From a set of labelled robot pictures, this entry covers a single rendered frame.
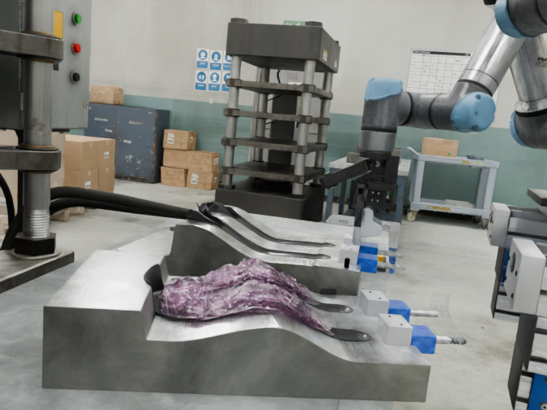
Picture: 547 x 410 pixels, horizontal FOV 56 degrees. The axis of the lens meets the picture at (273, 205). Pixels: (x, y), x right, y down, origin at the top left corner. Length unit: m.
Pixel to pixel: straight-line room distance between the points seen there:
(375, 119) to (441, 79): 6.44
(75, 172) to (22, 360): 4.81
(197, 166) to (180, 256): 6.74
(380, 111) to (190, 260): 0.49
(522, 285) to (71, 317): 0.64
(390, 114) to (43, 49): 0.76
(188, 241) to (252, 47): 4.20
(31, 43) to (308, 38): 3.95
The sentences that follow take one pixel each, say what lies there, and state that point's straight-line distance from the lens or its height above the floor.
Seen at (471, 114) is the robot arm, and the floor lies 1.20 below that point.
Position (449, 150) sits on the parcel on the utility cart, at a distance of 6.96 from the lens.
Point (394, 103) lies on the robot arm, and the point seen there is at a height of 1.21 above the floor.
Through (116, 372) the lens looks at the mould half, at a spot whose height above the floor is 0.83.
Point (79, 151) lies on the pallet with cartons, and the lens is 5.54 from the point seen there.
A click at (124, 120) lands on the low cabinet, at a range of 8.16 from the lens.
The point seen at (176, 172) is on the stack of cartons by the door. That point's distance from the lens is 7.92.
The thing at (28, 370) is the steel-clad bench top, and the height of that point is 0.80.
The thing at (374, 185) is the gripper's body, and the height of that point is 1.04.
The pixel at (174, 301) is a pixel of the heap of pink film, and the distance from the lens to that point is 0.77.
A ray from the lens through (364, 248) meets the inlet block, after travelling 1.15.
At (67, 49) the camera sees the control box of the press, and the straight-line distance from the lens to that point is 1.61.
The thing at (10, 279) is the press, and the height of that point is 0.78.
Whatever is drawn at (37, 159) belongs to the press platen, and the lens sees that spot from 1.28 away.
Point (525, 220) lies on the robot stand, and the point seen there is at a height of 0.98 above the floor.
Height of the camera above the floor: 1.16
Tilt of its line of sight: 10 degrees down
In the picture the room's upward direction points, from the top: 5 degrees clockwise
